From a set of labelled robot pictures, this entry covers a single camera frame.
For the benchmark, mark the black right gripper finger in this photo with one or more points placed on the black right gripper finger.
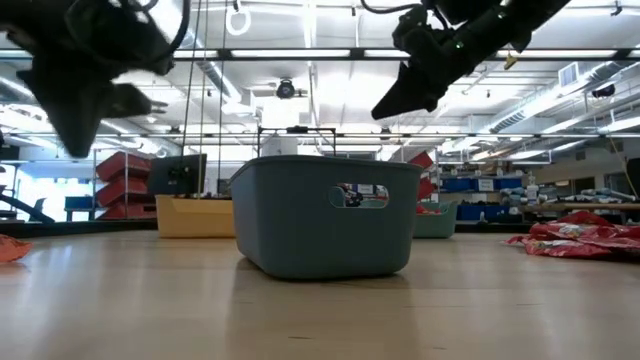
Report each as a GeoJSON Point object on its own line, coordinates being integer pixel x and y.
{"type": "Point", "coordinates": [436, 92]}
{"type": "Point", "coordinates": [405, 97]}

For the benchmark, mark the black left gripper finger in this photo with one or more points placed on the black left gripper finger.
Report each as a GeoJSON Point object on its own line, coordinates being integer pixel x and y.
{"type": "Point", "coordinates": [75, 120]}
{"type": "Point", "coordinates": [127, 102]}

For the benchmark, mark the red KitKat bar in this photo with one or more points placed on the red KitKat bar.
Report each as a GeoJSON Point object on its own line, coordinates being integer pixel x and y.
{"type": "Point", "coordinates": [425, 210]}

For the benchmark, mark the teal plastic bin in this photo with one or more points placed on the teal plastic bin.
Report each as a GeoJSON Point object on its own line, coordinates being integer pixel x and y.
{"type": "Point", "coordinates": [437, 227]}

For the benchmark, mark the yellow plastic bin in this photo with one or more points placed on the yellow plastic bin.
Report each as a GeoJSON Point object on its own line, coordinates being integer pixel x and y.
{"type": "Point", "coordinates": [195, 220]}

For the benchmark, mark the orange Reese's pack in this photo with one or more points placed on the orange Reese's pack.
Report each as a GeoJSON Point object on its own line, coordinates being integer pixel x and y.
{"type": "Point", "coordinates": [12, 249]}

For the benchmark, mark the grey-blue plastic bin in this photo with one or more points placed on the grey-blue plastic bin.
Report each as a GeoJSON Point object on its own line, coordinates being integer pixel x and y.
{"type": "Point", "coordinates": [280, 225]}

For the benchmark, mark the red Skittles bag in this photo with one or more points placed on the red Skittles bag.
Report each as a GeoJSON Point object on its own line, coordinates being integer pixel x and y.
{"type": "Point", "coordinates": [560, 248]}
{"type": "Point", "coordinates": [625, 245]}
{"type": "Point", "coordinates": [585, 218]}
{"type": "Point", "coordinates": [575, 231]}

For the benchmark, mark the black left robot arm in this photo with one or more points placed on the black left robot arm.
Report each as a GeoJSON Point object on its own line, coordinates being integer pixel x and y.
{"type": "Point", "coordinates": [20, 15]}

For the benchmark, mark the tilted red bin rack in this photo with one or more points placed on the tilted red bin rack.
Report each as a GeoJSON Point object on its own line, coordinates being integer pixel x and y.
{"type": "Point", "coordinates": [421, 161]}

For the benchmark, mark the yellow hanging hook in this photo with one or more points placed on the yellow hanging hook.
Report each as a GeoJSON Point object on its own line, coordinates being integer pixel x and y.
{"type": "Point", "coordinates": [510, 61]}

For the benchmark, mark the black monitor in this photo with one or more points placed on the black monitor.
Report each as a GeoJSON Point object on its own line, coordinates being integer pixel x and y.
{"type": "Point", "coordinates": [175, 175]}

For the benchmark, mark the dark blue cabinet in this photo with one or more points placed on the dark blue cabinet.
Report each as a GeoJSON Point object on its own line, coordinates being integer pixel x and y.
{"type": "Point", "coordinates": [79, 207]}

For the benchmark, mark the blue bins with white label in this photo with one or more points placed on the blue bins with white label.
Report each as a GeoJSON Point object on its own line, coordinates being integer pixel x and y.
{"type": "Point", "coordinates": [460, 184]}

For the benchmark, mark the black slanted machine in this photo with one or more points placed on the black slanted machine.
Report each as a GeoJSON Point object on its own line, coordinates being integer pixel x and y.
{"type": "Point", "coordinates": [22, 209]}

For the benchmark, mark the white blue power tool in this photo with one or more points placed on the white blue power tool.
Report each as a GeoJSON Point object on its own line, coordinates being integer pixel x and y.
{"type": "Point", "coordinates": [607, 195]}
{"type": "Point", "coordinates": [512, 195]}

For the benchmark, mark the blue storage bins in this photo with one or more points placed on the blue storage bins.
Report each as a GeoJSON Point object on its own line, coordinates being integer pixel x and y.
{"type": "Point", "coordinates": [482, 212]}

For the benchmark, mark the white ceiling vent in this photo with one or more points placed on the white ceiling vent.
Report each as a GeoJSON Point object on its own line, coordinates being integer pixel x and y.
{"type": "Point", "coordinates": [569, 75]}

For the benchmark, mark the white cylindrical tank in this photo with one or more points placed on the white cylindrical tank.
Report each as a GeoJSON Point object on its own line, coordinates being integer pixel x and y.
{"type": "Point", "coordinates": [280, 147]}

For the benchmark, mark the white plastic bottle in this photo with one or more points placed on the white plastic bottle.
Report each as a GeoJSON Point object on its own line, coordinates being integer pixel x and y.
{"type": "Point", "coordinates": [532, 192]}

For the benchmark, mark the wooden workbench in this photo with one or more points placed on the wooden workbench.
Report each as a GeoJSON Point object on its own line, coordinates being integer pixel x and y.
{"type": "Point", "coordinates": [575, 206]}

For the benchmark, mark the overhead frame beam with lights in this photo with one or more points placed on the overhead frame beam with lights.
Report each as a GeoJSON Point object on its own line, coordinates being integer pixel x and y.
{"type": "Point", "coordinates": [385, 134]}
{"type": "Point", "coordinates": [357, 53]}

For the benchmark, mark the silver ceiling duct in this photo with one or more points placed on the silver ceiling duct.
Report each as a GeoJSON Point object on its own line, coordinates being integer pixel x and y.
{"type": "Point", "coordinates": [540, 100]}

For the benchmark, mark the black aluminium table frame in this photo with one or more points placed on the black aluminium table frame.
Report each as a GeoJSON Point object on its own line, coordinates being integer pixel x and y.
{"type": "Point", "coordinates": [75, 227]}

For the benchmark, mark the black overhead camera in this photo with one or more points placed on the black overhead camera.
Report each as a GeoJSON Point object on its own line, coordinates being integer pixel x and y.
{"type": "Point", "coordinates": [285, 90]}

